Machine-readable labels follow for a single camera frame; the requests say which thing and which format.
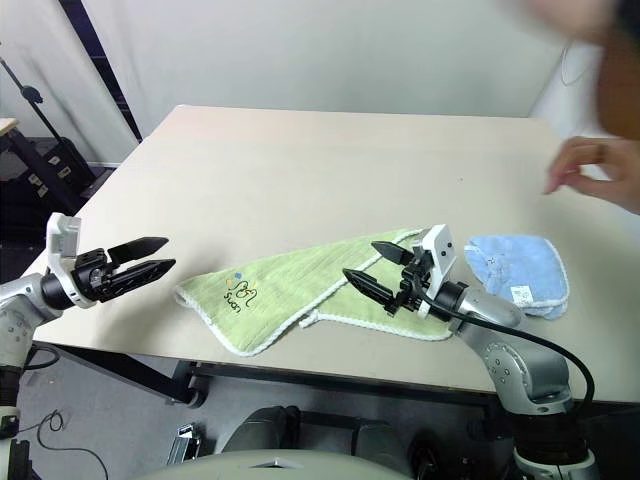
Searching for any blue cloth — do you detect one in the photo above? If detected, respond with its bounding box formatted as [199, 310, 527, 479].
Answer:
[464, 232, 571, 321]

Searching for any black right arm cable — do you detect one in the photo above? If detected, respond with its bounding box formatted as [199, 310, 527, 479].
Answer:
[417, 294, 596, 416]

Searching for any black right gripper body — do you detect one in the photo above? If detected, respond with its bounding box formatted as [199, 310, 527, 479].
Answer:
[384, 244, 435, 317]

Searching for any dark rounded shape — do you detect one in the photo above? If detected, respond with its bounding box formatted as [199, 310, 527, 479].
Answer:
[219, 404, 302, 457]

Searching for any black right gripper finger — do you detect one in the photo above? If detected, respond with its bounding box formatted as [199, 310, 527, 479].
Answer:
[370, 240, 416, 267]
[342, 268, 397, 308]

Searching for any person's bare hand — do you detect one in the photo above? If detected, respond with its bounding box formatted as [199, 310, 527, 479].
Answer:
[544, 135, 640, 216]

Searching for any metal bracket on floor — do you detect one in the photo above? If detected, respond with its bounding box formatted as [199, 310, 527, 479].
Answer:
[169, 424, 202, 466]

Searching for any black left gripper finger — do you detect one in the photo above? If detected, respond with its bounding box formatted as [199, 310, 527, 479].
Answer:
[106, 237, 170, 267]
[102, 258, 177, 300]

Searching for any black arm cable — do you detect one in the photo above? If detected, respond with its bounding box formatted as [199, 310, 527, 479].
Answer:
[22, 346, 60, 372]
[417, 294, 596, 416]

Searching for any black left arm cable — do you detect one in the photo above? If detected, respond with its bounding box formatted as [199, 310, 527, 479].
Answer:
[22, 346, 60, 372]

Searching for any thin black floor cable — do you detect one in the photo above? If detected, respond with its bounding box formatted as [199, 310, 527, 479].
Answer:
[22, 409, 102, 480]

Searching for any black case with stickers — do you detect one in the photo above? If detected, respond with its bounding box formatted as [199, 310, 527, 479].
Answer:
[0, 134, 97, 217]

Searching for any green towel with white trim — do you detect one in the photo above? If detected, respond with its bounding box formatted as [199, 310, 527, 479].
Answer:
[174, 227, 454, 358]

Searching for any person's white garment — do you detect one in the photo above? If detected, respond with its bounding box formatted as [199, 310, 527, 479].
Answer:
[529, 39, 607, 147]

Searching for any black tripod stand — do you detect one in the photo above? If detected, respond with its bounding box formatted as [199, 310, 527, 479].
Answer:
[0, 57, 66, 147]

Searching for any grey robot torso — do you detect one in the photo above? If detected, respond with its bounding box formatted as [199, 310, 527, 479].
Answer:
[134, 449, 417, 480]

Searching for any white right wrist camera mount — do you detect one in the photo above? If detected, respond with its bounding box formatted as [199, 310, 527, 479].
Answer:
[412, 224, 457, 320]

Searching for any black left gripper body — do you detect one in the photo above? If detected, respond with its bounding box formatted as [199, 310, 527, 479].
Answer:
[73, 248, 121, 303]

